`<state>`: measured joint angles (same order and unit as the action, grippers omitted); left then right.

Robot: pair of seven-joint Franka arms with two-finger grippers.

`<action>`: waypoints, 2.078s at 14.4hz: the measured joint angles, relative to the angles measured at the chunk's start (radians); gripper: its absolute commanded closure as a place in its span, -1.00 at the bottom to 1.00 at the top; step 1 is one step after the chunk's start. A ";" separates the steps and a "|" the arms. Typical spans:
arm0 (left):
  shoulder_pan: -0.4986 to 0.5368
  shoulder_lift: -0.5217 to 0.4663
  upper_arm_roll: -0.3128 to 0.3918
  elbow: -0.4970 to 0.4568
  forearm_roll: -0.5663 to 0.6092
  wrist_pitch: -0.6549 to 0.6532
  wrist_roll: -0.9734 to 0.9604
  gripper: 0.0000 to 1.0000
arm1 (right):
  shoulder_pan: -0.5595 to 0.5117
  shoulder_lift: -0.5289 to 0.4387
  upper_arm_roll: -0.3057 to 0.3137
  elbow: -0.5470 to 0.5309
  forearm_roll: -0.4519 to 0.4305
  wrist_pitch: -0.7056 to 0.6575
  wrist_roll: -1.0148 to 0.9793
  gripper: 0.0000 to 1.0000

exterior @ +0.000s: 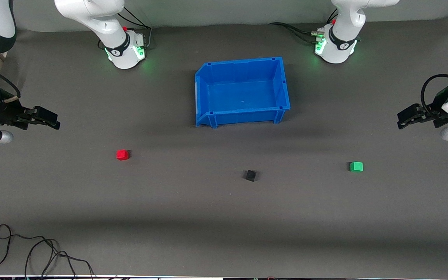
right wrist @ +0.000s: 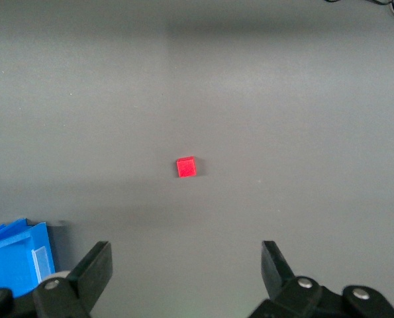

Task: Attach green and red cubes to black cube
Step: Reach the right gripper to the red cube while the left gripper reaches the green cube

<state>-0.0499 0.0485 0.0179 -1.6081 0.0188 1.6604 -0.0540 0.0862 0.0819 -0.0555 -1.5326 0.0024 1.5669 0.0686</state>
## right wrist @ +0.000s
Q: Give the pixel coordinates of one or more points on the blue plastic storage bin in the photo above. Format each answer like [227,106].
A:
[8,261]

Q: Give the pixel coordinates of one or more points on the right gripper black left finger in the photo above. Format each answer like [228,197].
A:
[90,275]

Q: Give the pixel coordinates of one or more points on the small red cube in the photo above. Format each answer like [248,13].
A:
[186,167]

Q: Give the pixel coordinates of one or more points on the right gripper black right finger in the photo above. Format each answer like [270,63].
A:
[279,288]

